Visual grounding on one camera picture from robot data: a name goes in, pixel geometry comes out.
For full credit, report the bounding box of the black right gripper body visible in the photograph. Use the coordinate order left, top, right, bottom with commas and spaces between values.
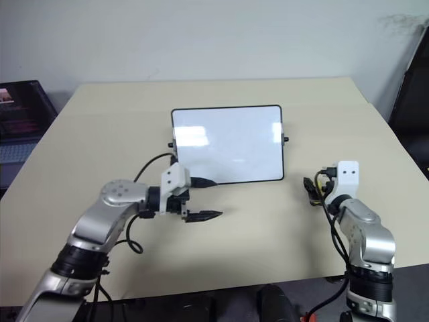
314, 166, 338, 203

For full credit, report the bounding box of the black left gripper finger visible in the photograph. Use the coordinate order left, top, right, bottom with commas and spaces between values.
183, 209, 225, 225
190, 176, 219, 189

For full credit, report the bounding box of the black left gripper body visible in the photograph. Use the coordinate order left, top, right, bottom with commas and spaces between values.
165, 186, 192, 223

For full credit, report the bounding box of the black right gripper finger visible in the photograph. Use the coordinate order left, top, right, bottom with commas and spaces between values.
302, 176, 320, 205

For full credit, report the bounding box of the small black-framed whiteboard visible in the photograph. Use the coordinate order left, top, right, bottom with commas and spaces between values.
167, 104, 291, 186

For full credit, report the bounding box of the dark rounded shape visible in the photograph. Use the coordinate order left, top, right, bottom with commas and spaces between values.
255, 284, 300, 322
176, 294, 216, 322

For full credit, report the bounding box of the open blue laptop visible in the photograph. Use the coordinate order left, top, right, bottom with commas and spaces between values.
0, 79, 59, 189

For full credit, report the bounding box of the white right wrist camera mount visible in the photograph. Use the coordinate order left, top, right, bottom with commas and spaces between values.
326, 160, 361, 206

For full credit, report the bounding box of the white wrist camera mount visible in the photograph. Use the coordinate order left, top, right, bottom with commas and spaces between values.
158, 162, 192, 215
326, 160, 361, 206

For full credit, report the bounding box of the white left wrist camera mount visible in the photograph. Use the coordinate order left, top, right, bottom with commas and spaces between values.
158, 162, 192, 215

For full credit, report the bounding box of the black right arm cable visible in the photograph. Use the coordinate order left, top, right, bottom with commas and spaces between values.
308, 166, 353, 317

